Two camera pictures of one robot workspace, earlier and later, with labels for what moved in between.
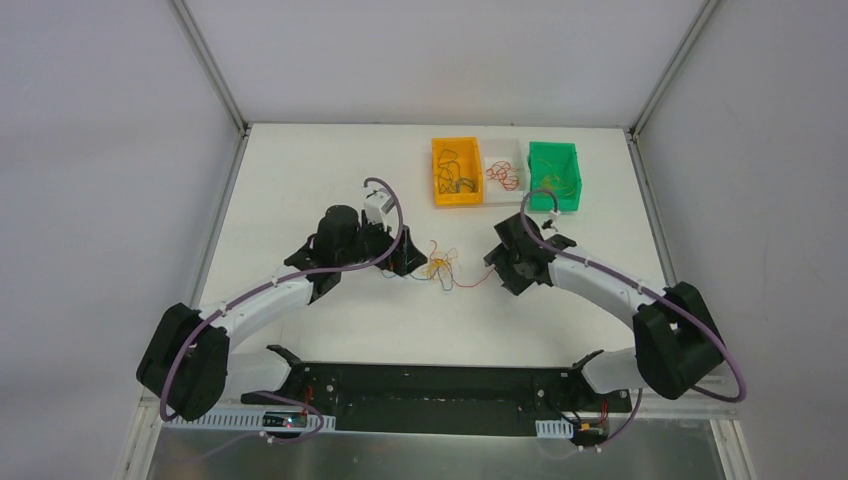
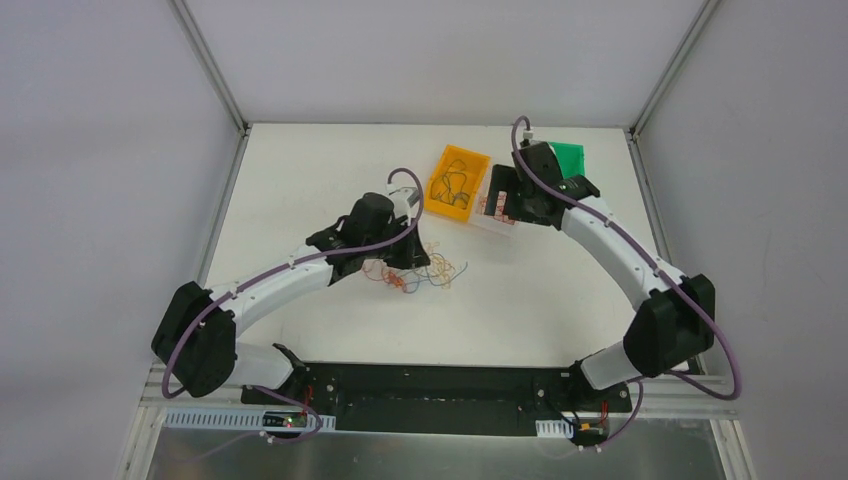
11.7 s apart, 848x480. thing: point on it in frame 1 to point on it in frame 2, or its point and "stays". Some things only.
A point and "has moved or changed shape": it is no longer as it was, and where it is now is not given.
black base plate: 490,400 stays
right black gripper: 507,252 to 502,192
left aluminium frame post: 207,59 stays
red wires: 500,170 has moved or changed shape
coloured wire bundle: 441,265 has moved or changed shape
